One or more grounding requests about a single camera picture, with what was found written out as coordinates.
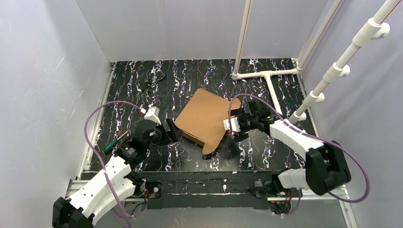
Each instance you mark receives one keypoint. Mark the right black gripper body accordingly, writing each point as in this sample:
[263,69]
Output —
[242,118]

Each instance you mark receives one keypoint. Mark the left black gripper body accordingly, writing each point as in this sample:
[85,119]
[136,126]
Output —
[171,131]

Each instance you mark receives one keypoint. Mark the brown cardboard box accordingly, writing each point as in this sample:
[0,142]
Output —
[201,120]

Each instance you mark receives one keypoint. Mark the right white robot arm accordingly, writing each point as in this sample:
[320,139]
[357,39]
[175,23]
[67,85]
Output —
[325,166]

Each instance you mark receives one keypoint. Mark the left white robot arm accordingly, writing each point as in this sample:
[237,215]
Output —
[118,181]

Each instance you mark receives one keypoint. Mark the black pliers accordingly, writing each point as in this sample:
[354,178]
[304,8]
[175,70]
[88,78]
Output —
[151,83]

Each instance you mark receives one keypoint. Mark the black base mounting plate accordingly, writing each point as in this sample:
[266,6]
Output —
[211,189]

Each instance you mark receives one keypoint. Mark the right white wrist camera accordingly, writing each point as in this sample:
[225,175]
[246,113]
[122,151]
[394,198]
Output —
[231,124]

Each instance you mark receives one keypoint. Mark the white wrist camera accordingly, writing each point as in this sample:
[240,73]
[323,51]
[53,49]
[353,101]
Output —
[151,114]
[231,124]

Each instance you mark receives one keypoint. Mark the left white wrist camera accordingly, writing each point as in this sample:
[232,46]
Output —
[151,114]

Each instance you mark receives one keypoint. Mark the green handle screwdriver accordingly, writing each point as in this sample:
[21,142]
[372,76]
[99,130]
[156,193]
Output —
[109,147]

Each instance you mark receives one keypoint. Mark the white PVC pipe frame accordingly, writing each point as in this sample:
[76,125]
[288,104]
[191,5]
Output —
[373,29]

